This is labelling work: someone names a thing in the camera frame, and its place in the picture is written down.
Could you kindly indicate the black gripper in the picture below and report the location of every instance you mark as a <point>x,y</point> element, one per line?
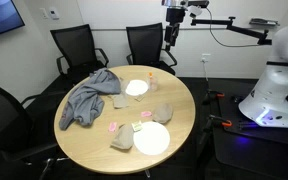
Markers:
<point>173,16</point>

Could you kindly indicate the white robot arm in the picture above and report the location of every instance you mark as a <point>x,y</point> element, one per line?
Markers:
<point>266,104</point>

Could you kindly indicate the clear plastic cup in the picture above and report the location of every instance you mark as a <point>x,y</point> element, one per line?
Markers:
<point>154,84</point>

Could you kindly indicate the black office chair right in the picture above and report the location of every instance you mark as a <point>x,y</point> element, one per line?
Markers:
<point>145,43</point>

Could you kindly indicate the black office chair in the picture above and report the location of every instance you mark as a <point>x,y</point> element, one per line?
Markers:
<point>79,56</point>
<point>145,43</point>

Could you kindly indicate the small white plate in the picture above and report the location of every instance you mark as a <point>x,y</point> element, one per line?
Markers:
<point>136,87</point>

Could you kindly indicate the small brown paper scrap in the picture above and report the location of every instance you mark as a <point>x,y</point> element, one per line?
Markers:
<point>139,98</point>

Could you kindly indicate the orange black clamp upper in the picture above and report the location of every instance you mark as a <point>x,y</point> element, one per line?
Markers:
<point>212,95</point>

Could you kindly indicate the orange black clamp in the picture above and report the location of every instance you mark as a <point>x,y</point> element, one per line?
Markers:
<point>212,95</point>
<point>213,120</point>

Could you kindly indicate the brown napkin at right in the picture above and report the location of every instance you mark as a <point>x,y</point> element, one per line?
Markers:
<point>163,113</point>

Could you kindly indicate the brown napkin by sweatshirt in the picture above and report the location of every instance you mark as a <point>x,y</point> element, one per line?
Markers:
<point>120,101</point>

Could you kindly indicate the black office chair left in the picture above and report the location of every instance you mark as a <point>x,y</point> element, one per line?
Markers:
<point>79,56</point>

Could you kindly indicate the green yellow packet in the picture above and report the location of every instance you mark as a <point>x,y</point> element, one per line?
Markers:
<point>137,126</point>

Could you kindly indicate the orange black clamp lower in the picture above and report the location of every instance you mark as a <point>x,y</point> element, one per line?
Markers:
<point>213,120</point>

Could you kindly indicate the large white plate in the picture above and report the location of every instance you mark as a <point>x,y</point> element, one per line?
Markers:
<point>152,139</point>

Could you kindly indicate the pink packet at front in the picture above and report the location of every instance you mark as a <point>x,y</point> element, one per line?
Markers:
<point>112,126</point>

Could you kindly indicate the grey sweatshirt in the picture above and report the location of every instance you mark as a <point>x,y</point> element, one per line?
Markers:
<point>84,103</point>

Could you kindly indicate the brown napkin at front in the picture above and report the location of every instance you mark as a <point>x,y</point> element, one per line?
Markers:
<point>124,138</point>

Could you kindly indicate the black office chair foreground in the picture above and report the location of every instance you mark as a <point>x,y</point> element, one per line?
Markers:
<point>26,137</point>

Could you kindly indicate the white wall outlet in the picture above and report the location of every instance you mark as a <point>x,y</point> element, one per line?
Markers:
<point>205,57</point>

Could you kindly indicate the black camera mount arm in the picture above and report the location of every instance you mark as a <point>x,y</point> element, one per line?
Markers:
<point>261,36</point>

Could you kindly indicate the white wall thermostat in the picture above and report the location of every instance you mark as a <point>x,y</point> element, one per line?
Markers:
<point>54,13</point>

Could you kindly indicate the white light switch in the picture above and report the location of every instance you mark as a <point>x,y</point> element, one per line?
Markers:
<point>44,13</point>

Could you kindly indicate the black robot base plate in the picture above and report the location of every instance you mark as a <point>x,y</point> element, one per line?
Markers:
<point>259,156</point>

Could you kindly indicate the wall monitor screen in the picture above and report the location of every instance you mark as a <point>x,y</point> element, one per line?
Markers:
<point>10,18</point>

